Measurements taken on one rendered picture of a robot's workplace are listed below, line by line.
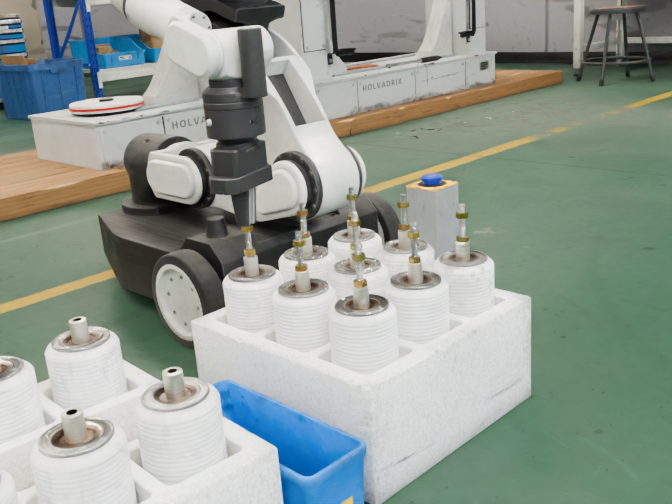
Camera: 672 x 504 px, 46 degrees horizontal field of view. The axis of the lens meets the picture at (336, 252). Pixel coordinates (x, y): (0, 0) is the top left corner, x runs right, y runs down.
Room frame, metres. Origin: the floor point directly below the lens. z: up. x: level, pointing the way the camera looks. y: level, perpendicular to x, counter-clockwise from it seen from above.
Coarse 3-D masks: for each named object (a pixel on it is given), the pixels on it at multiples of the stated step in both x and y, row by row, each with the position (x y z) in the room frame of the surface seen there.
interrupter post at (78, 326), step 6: (72, 318) 0.99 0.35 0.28; (78, 318) 0.99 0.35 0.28; (84, 318) 0.98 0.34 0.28; (72, 324) 0.97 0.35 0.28; (78, 324) 0.97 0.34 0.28; (84, 324) 0.98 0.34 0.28; (72, 330) 0.97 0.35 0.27; (78, 330) 0.97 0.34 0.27; (84, 330) 0.98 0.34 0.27; (72, 336) 0.97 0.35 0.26; (78, 336) 0.97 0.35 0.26; (84, 336) 0.97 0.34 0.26; (78, 342) 0.97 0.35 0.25; (84, 342) 0.97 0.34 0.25
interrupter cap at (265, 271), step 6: (258, 264) 1.23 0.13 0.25; (234, 270) 1.21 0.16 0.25; (240, 270) 1.21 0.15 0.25; (264, 270) 1.20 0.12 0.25; (270, 270) 1.20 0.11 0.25; (228, 276) 1.19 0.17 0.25; (234, 276) 1.19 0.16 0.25; (240, 276) 1.18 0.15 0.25; (246, 276) 1.19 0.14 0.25; (258, 276) 1.18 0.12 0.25; (264, 276) 1.17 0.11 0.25; (270, 276) 1.17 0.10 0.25; (240, 282) 1.16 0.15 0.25; (246, 282) 1.16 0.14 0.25
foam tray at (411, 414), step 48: (240, 336) 1.12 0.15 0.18; (480, 336) 1.09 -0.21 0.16; (528, 336) 1.18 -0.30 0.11; (288, 384) 1.03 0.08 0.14; (336, 384) 0.96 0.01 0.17; (384, 384) 0.94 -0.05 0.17; (432, 384) 1.01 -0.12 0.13; (480, 384) 1.09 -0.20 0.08; (528, 384) 1.18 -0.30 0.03; (384, 432) 0.94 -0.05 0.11; (432, 432) 1.01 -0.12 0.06; (384, 480) 0.93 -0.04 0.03
